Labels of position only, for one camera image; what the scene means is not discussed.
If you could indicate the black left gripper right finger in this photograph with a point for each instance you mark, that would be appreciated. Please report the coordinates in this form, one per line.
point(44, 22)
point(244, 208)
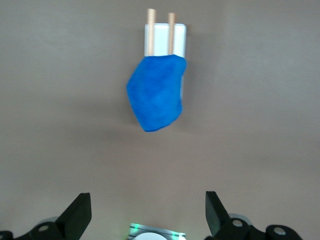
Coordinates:
point(220, 225)

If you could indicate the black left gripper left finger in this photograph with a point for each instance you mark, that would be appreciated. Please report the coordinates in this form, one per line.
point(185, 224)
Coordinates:
point(72, 222)

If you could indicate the blue microfibre towel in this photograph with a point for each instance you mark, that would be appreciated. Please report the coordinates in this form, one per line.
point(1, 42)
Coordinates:
point(155, 95)

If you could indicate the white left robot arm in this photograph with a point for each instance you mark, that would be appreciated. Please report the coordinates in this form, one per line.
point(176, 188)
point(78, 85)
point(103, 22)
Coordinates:
point(155, 236)

